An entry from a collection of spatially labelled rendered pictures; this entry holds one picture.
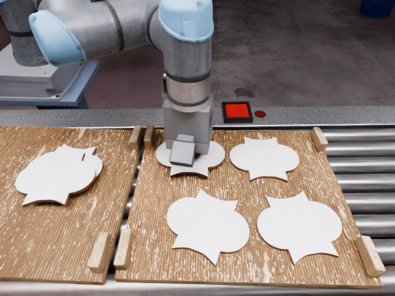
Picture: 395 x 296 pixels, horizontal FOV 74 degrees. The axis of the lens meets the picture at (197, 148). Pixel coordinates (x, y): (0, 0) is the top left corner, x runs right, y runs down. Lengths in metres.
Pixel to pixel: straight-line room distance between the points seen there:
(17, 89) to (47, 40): 0.60
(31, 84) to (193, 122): 0.62
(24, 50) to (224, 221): 0.79
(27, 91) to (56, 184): 0.49
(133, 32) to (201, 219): 0.33
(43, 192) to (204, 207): 0.30
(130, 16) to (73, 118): 0.41
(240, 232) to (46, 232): 0.34
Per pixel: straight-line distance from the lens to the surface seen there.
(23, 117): 0.86
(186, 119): 0.47
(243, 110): 0.73
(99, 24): 0.43
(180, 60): 0.40
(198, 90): 0.43
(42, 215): 0.57
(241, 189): 0.54
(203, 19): 0.39
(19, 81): 0.99
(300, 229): 0.51
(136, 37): 0.46
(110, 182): 0.57
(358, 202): 0.62
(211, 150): 0.58
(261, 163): 0.58
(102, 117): 0.77
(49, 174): 0.60
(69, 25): 0.43
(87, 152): 0.62
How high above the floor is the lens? 1.37
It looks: 45 degrees down
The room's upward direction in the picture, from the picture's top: straight up
